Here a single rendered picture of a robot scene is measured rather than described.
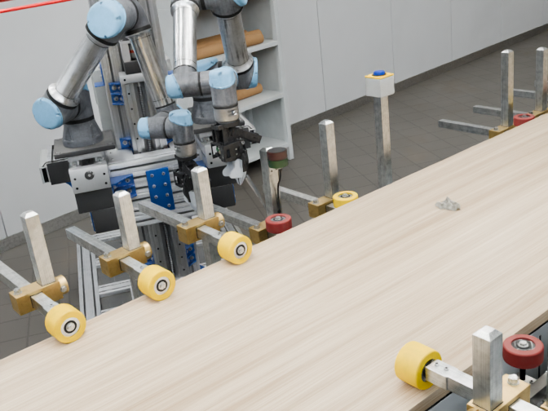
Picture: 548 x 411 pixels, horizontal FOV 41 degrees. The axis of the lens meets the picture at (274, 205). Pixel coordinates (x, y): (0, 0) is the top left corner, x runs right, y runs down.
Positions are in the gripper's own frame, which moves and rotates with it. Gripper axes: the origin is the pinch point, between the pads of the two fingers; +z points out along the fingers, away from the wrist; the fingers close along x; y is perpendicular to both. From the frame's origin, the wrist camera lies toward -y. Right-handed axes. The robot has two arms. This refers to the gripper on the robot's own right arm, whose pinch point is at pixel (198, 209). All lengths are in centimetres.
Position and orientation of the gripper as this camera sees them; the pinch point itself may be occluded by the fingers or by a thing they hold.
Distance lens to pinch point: 262.8
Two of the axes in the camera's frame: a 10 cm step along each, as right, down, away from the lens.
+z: 1.1, 9.2, 3.7
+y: -6.4, -2.2, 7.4
